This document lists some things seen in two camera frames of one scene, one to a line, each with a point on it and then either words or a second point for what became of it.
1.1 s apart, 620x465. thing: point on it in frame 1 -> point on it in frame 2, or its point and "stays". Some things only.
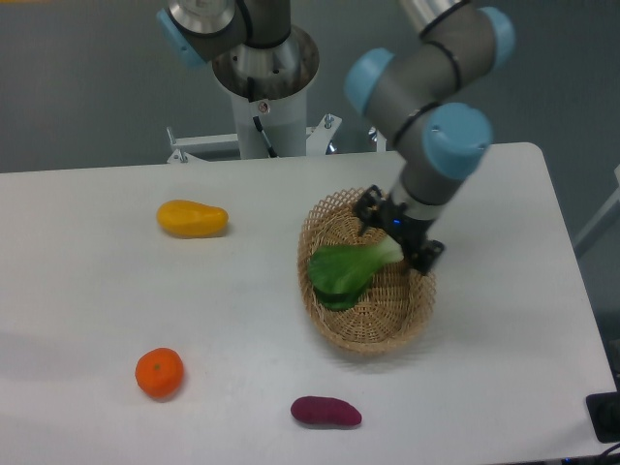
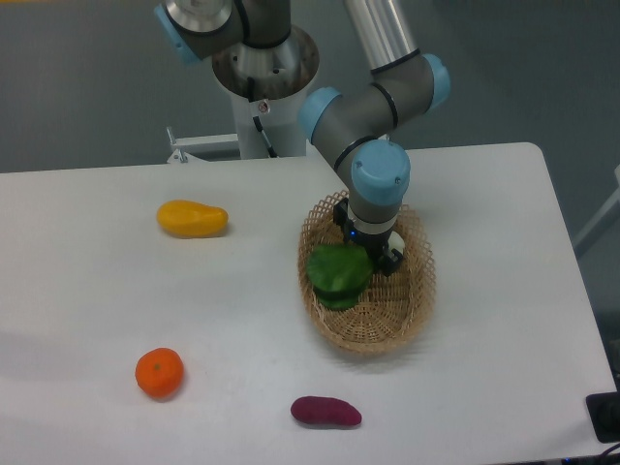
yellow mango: x=188 y=219 stays
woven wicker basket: x=394 y=310 stays
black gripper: x=389 y=216 -> x=372 y=242
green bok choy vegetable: x=339 y=273 stays
